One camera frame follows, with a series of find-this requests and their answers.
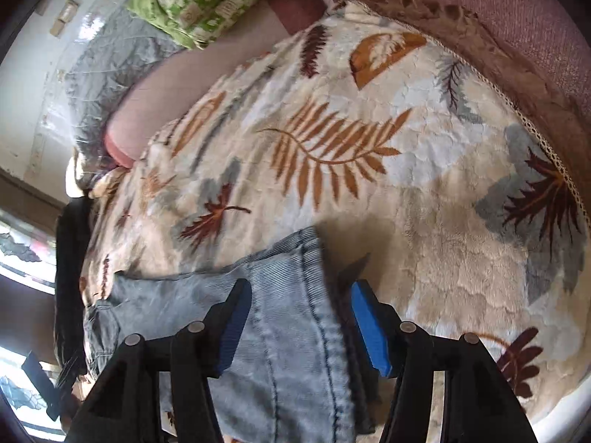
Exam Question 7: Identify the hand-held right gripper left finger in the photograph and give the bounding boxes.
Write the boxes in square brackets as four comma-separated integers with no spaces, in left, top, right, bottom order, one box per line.
[65,278,253,443]

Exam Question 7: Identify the leaf printed plush blanket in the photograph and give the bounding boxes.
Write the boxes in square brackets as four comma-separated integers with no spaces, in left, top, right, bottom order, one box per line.
[78,0,589,425]

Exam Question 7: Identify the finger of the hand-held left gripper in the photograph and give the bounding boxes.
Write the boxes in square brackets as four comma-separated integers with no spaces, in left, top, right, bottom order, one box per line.
[21,351,63,420]

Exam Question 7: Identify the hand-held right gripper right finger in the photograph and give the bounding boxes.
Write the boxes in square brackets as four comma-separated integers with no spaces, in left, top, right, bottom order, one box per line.
[350,281,539,443]

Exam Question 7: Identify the pink upholstered sofa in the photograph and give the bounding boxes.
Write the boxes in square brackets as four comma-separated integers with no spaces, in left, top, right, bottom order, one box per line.
[104,0,591,169]

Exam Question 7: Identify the dark cloth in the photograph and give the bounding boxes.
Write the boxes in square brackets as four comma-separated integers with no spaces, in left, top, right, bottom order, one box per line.
[53,196,93,379]

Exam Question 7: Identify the green printed cloth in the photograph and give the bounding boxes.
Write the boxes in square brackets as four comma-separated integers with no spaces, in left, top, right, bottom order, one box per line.
[127,0,296,51]

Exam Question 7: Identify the blue denim pants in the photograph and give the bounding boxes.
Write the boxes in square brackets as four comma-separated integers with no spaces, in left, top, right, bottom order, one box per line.
[83,226,384,443]

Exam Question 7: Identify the grey quilt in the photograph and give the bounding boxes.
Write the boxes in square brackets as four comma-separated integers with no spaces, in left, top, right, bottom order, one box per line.
[65,18,185,167]

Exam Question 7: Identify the brown fringed sofa cover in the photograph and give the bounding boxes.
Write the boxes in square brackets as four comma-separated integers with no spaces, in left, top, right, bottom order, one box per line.
[342,0,591,222]

